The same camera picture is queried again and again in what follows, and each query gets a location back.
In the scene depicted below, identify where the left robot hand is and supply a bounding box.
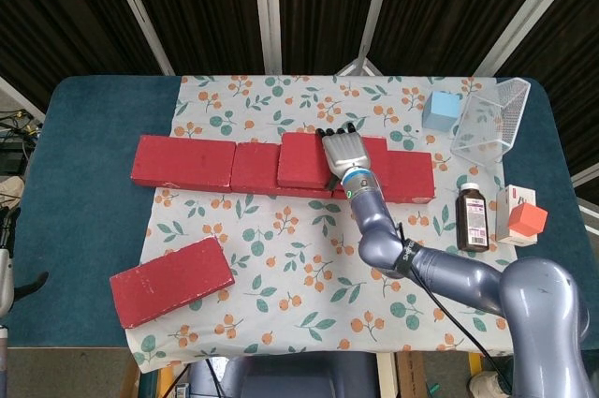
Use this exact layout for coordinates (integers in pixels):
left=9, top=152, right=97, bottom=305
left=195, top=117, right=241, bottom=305
left=0, top=208, right=50, bottom=319

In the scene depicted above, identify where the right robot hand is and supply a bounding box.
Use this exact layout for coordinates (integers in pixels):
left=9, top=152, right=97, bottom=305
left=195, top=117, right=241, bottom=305
left=315, top=122, right=374, bottom=189

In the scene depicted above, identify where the red brick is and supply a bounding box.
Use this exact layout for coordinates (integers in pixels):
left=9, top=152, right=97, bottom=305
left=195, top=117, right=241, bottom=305
left=109, top=235, right=236, bottom=330
left=276, top=132, right=388, bottom=191
left=229, top=141, right=333, bottom=199
left=330, top=138, right=436, bottom=205
left=129, top=134, right=237, bottom=193

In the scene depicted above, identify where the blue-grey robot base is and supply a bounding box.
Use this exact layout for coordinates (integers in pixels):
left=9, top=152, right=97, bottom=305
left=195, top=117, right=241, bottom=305
left=189, top=353, right=380, bottom=398

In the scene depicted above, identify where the beige shoe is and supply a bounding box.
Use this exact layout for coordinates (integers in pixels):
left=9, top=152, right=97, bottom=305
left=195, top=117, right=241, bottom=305
left=0, top=176, right=24, bottom=214

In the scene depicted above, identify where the teal table cover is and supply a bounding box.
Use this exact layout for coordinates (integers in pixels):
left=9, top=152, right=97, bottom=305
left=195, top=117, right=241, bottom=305
left=4, top=74, right=593, bottom=350

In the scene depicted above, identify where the light blue cube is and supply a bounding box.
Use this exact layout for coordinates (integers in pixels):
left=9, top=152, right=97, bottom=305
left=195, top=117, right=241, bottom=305
left=422, top=90, right=462, bottom=131

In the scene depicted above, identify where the floral print tablecloth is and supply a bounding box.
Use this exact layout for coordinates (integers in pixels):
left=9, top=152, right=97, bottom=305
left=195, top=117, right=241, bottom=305
left=124, top=73, right=537, bottom=374

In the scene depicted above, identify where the brown medicine bottle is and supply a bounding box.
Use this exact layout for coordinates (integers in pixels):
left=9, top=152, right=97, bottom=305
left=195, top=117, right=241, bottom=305
left=455, top=182, right=491, bottom=253

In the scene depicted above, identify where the clear mesh basket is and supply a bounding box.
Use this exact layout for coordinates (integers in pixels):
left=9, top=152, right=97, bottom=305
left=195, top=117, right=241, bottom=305
left=449, top=78, right=533, bottom=168

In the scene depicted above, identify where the white carton box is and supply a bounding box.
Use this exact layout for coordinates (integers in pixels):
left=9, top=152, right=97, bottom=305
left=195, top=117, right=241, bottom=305
left=494, top=184, right=538, bottom=247

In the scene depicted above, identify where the orange cube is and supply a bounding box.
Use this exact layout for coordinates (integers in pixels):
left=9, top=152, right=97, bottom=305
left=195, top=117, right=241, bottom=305
left=508, top=203, right=548, bottom=239

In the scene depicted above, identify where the black device with cables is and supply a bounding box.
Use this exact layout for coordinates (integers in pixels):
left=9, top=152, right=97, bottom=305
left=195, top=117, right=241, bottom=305
left=0, top=110, right=46, bottom=174

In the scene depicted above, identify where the white metal frame post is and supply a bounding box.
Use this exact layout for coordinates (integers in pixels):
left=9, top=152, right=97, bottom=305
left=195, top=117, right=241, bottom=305
left=101, top=0, right=177, bottom=76
left=0, top=74, right=46, bottom=125
left=471, top=0, right=589, bottom=79
left=571, top=164, right=599, bottom=193
left=251, top=0, right=284, bottom=75
left=335, top=0, right=399, bottom=77

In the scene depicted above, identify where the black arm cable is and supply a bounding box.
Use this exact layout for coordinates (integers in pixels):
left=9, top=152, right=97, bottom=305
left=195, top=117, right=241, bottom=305
left=395, top=223, right=511, bottom=398

